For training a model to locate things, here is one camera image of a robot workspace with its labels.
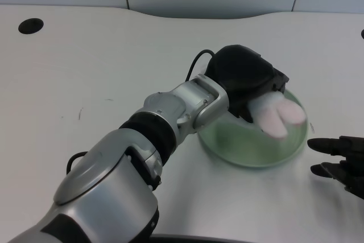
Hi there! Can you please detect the white plush rabbit doll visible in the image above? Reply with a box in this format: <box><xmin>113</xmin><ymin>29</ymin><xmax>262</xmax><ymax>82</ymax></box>
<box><xmin>246</xmin><ymin>91</ymin><xmax>307</xmax><ymax>141</ymax></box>

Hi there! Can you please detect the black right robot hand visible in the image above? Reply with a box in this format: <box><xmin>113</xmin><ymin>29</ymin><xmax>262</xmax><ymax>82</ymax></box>
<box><xmin>307</xmin><ymin>135</ymin><xmax>364</xmax><ymax>200</ymax></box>

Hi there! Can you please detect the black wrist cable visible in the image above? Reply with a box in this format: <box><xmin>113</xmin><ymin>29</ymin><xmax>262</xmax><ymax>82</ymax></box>
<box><xmin>185</xmin><ymin>50</ymin><xmax>216</xmax><ymax>81</ymax></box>

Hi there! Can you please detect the black elbow cable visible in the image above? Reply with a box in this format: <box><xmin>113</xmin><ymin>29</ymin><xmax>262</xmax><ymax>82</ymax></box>
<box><xmin>67</xmin><ymin>151</ymin><xmax>89</xmax><ymax>175</ymax></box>

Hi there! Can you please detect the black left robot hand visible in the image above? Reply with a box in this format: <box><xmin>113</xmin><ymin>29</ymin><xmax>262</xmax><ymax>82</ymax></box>
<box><xmin>205</xmin><ymin>44</ymin><xmax>290</xmax><ymax>124</ymax></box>

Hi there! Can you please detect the green round plate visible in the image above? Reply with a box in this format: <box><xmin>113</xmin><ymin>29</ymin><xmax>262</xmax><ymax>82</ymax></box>
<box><xmin>197</xmin><ymin>88</ymin><xmax>309</xmax><ymax>169</ymax></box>

